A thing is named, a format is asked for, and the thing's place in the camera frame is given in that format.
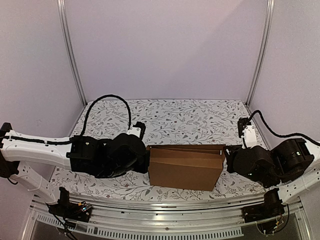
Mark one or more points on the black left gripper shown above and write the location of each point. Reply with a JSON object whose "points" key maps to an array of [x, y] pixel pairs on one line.
{"points": [[143, 167]]}

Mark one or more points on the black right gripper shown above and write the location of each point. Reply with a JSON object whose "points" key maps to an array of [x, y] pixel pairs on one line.
{"points": [[229, 160]]}

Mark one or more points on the brown cardboard box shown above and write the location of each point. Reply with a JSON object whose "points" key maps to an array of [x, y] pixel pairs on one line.
{"points": [[186, 166]]}

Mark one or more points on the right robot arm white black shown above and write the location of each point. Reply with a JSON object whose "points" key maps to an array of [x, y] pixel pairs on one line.
{"points": [[293, 167]]}

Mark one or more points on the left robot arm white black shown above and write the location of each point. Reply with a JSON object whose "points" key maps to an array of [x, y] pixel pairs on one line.
{"points": [[101, 158]]}

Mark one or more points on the floral patterned table mat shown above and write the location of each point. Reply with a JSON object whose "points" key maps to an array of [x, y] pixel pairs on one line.
{"points": [[168, 122]]}

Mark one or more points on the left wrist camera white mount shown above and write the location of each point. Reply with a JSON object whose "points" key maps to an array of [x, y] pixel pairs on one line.
{"points": [[137, 130]]}

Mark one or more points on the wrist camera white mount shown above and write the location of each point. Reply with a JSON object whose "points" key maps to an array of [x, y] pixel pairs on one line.
{"points": [[247, 132], [137, 130]]}

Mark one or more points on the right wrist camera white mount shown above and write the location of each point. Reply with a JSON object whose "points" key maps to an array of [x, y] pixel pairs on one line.
{"points": [[247, 132]]}

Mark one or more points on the aluminium front rail base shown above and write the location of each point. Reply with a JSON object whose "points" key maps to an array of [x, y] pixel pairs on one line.
{"points": [[215, 219]]}

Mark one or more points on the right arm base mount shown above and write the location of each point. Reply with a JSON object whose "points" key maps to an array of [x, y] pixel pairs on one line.
{"points": [[271, 207]]}

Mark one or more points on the right aluminium frame post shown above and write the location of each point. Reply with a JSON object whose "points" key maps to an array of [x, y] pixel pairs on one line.
{"points": [[262, 51]]}

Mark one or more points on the aluminium frame post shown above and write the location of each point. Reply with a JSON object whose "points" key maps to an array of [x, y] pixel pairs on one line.
{"points": [[262, 51], [61, 6]]}

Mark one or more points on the left aluminium frame post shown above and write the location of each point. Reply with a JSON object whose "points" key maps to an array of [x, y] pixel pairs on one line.
{"points": [[61, 6]]}

